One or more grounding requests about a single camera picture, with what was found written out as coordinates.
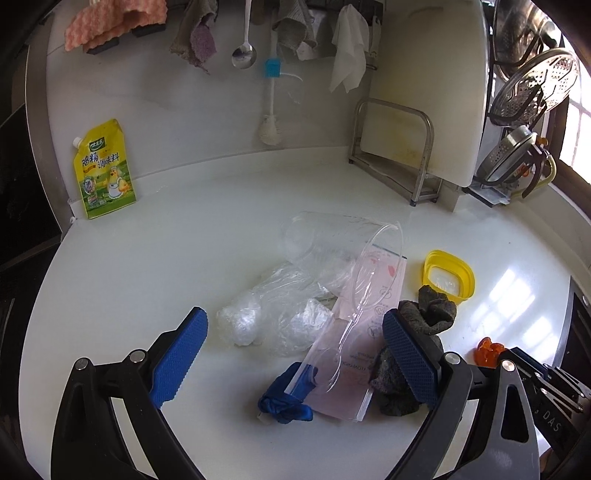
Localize dark grey rag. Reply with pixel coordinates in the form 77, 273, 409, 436
369, 285, 458, 418

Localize yellow container lid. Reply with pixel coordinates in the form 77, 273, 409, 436
421, 249, 476, 304

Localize metal spoon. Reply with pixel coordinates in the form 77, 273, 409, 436
231, 0, 257, 70

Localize grey hanging cloth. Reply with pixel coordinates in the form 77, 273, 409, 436
272, 0, 319, 61

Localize grey rag with purple patch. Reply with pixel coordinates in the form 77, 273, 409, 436
170, 0, 220, 75

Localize pink wavy sponge cloth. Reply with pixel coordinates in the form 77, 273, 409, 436
65, 0, 168, 52

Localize white bottle brush blue collar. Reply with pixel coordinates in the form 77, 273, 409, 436
256, 39, 305, 147

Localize orange plastic piece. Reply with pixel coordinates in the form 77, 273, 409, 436
473, 337, 504, 369

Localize metal cutting board rack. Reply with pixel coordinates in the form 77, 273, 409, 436
348, 98, 444, 206

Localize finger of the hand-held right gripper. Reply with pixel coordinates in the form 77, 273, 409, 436
522, 374, 583, 418
501, 346, 591, 398

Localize clear plastic cup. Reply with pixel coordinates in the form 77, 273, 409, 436
281, 211, 404, 319

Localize yellow seasoning pouch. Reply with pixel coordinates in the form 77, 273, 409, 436
71, 119, 137, 220

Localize window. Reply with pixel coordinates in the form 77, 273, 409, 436
561, 28, 591, 176

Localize pink packaging sheet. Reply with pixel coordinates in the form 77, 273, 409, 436
286, 244, 409, 423

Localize clear plastic wrap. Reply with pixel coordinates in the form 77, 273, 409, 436
216, 261, 356, 358

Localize yellow hose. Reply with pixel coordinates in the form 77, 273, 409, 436
522, 148, 559, 199

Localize white cutting board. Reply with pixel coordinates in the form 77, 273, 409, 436
358, 0, 490, 185

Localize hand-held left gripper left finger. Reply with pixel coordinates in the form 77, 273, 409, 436
50, 306, 209, 480

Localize clear plastic spoon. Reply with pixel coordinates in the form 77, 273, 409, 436
323, 314, 365, 395

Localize perforated metal steamer plate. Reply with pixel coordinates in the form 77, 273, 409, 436
489, 48, 580, 125

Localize blue fabric strip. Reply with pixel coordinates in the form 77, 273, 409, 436
257, 362, 320, 425

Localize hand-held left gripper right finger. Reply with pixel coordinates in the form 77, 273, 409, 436
381, 308, 542, 480

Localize metal pot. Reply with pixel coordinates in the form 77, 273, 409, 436
492, 0, 561, 65

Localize white hanging cloth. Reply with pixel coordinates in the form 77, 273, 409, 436
329, 4, 370, 93

